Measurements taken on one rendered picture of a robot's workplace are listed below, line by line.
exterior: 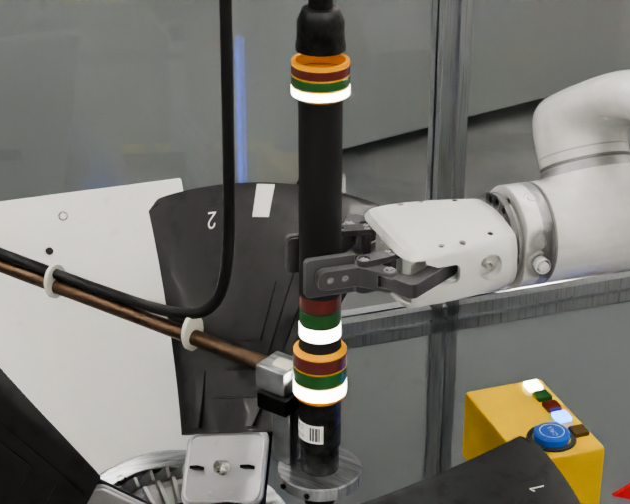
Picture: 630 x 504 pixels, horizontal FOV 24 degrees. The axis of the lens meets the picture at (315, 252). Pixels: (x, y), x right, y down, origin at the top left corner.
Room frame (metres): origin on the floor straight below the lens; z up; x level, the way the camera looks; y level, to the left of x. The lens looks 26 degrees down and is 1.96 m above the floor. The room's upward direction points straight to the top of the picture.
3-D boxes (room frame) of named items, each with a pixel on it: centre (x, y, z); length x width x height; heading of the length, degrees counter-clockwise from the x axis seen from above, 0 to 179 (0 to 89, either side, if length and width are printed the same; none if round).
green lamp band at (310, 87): (1.02, 0.00, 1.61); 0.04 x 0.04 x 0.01
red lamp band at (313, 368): (1.02, 0.00, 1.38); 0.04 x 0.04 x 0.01
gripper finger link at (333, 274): (0.99, -0.03, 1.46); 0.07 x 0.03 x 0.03; 109
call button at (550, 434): (1.37, -0.26, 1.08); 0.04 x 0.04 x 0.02
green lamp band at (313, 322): (1.02, 0.00, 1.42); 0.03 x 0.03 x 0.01
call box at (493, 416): (1.41, -0.25, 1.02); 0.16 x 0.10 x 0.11; 19
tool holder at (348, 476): (1.02, 0.00, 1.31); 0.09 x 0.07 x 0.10; 54
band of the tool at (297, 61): (1.02, 0.00, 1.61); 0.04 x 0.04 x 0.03
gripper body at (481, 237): (1.05, -0.10, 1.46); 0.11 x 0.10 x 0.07; 109
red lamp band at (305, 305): (1.02, 0.00, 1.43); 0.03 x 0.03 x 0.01
